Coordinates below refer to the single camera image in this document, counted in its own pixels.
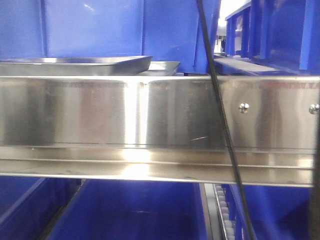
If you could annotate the blue bin lower centre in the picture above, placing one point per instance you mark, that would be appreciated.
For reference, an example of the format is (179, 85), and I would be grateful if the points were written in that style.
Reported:
(133, 210)

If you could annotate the blue bin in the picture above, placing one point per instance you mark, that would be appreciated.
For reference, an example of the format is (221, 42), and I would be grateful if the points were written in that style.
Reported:
(133, 210)
(278, 213)
(27, 204)

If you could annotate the blue bin lower left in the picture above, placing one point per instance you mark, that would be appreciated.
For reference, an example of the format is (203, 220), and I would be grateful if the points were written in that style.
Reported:
(27, 204)

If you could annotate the left rail bolt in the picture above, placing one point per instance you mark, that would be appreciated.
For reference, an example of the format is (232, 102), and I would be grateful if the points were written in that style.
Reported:
(244, 108)

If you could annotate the right rail bolt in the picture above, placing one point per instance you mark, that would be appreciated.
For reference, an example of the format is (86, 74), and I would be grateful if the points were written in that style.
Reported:
(314, 109)

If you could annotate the blue ribbed crate upper right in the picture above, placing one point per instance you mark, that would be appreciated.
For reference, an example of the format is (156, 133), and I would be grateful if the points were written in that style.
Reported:
(272, 37)

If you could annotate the rail bolt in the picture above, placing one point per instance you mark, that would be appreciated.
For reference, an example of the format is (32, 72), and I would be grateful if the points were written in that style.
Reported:
(244, 108)
(314, 109)

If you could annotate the small silver tray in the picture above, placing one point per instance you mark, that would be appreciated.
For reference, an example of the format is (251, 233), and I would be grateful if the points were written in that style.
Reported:
(76, 66)

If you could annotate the large silver tray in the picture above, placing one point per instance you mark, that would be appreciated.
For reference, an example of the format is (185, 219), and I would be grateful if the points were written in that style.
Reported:
(161, 68)

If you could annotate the blue bin lower right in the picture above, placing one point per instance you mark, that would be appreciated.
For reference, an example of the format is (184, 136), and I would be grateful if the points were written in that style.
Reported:
(278, 213)

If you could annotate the stainless steel shelf rail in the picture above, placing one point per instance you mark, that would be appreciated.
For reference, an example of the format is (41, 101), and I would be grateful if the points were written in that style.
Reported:
(162, 128)

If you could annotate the large blue crate upper left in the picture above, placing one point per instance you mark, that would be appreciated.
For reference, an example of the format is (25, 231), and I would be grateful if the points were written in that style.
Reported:
(167, 30)

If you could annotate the roller conveyor track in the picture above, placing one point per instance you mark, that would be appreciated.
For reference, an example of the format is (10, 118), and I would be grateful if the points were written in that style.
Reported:
(218, 224)

